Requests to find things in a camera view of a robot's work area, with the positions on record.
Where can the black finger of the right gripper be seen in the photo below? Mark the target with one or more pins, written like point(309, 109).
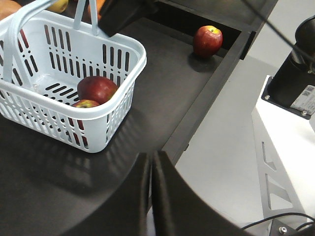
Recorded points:
point(115, 15)

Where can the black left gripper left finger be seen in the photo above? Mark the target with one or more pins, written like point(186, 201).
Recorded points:
point(124, 213)

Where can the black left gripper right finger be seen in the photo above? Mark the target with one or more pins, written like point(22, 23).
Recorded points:
point(178, 211)

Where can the red apple front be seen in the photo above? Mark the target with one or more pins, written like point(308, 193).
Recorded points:
point(97, 88)

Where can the light blue plastic basket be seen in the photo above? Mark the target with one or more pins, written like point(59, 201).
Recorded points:
point(43, 57)

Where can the dark red apple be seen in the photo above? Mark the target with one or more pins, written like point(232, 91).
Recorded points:
point(207, 41)

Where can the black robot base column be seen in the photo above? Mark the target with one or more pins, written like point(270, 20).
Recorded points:
point(293, 86)

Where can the yellow apple right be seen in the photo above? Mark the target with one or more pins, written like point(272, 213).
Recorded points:
point(59, 6)

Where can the front left black tray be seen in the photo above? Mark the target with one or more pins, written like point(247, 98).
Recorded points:
point(49, 182)

